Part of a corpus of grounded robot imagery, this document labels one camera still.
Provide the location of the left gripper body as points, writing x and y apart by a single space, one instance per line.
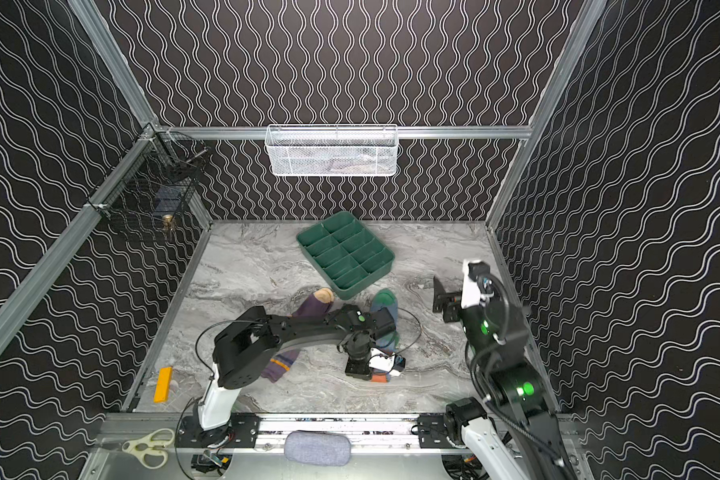
357 366

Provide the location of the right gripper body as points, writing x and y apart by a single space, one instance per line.
453 303

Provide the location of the blue sock orange cuff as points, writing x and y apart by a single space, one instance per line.
384 306

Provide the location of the purple sock tan toe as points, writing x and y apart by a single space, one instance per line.
317 304

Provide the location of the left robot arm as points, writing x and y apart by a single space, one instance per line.
246 347

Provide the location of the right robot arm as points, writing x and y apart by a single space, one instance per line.
511 425

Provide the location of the green compartment tray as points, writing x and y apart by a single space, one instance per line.
345 253

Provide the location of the grey cloth pad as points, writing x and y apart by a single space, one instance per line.
317 448

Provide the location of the yellow block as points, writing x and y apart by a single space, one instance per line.
163 385

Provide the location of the brass padlock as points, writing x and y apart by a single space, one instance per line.
168 224

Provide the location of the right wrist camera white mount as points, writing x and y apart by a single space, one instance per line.
474 290

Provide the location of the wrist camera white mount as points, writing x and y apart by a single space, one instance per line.
387 365
474 290

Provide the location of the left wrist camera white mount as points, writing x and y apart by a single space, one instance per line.
387 365

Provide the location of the front aluminium rail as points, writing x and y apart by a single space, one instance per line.
266 433

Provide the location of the white wire basket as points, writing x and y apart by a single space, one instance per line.
332 150

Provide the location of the scissors cream handles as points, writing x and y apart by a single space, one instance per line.
150 450

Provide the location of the black wire basket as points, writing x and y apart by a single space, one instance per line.
162 180

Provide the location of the aluminium frame profile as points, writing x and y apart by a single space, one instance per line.
103 41

